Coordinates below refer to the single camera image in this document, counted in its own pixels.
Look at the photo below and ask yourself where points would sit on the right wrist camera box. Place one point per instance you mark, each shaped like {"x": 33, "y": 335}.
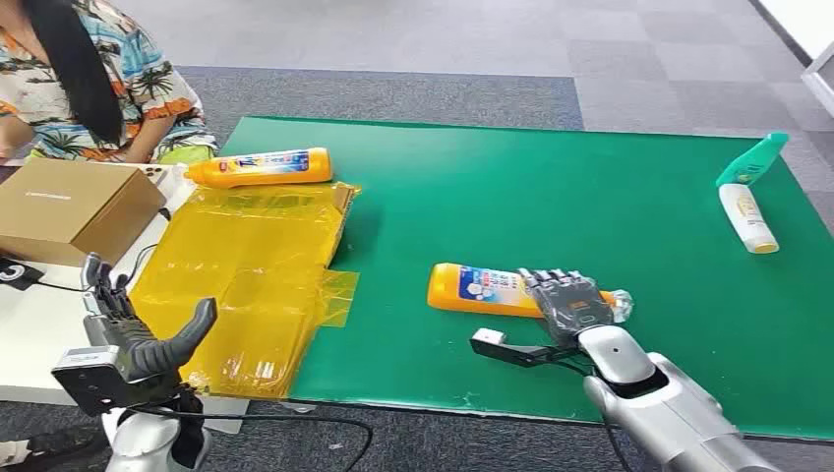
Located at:
{"x": 515, "y": 348}

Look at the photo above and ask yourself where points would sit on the white bottle with yellow cap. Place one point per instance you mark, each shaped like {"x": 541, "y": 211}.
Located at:
{"x": 747, "y": 218}

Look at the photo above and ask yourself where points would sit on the green bottle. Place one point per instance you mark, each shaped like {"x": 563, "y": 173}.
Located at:
{"x": 752, "y": 159}

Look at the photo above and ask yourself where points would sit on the white smartphone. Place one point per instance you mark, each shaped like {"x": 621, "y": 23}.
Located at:
{"x": 166, "y": 174}

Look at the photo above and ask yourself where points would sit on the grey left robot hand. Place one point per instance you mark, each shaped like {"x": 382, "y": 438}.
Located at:
{"x": 130, "y": 332}

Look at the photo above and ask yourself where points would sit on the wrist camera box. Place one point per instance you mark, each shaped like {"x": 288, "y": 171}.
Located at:
{"x": 98, "y": 381}
{"x": 515, "y": 348}

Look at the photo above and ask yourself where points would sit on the green table mat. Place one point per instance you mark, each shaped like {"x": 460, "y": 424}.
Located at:
{"x": 554, "y": 273}

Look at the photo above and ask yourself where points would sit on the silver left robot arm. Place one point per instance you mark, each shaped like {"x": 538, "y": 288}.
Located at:
{"x": 153, "y": 438}

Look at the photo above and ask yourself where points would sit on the brown cardboard box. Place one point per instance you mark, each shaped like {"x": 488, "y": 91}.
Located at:
{"x": 68, "y": 210}

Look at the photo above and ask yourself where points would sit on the yellow plastic film sheet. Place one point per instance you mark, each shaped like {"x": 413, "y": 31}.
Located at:
{"x": 251, "y": 286}

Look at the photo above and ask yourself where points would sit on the person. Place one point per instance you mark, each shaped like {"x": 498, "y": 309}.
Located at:
{"x": 91, "y": 78}

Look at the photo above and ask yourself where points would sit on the black charger pad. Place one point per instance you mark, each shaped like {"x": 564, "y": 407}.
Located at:
{"x": 14, "y": 273}

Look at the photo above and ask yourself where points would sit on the orange bottle with clear cap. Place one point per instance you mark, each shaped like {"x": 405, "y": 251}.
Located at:
{"x": 485, "y": 290}

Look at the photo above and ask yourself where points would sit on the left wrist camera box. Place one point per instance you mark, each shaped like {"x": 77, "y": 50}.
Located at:
{"x": 98, "y": 381}

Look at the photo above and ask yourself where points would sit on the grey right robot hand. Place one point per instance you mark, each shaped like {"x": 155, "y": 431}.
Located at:
{"x": 573, "y": 306}

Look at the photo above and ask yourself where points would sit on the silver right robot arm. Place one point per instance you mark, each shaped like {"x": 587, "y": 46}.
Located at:
{"x": 664, "y": 401}

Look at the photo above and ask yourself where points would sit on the white side table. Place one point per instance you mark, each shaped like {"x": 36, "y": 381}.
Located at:
{"x": 59, "y": 326}

